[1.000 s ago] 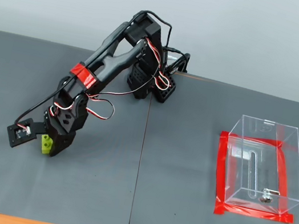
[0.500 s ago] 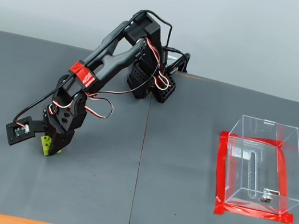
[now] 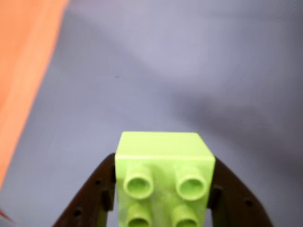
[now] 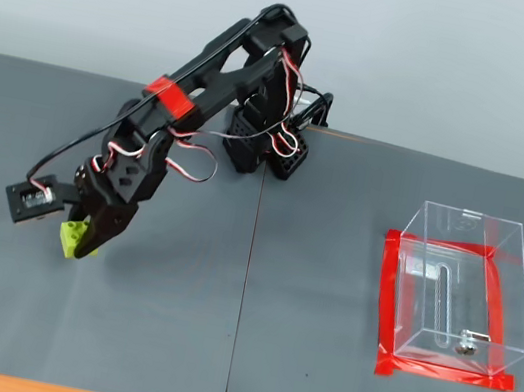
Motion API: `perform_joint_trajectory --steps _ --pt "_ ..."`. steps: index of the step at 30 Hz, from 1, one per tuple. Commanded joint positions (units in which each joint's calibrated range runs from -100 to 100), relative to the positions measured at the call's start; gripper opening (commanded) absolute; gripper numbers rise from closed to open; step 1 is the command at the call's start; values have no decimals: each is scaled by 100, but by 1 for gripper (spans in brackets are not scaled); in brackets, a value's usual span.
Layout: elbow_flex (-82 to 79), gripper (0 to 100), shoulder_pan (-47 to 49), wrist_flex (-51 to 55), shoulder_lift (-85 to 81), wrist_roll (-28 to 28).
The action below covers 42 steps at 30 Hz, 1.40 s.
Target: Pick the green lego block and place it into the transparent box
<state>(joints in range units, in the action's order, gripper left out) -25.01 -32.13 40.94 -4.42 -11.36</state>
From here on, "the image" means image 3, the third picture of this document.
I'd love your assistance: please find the green lego block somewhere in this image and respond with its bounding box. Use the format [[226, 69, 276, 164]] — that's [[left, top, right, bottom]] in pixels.
[[114, 131, 217, 227]]

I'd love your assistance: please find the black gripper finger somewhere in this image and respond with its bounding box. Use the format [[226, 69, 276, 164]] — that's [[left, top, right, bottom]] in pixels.
[[52, 153, 117, 227], [206, 157, 276, 227]]

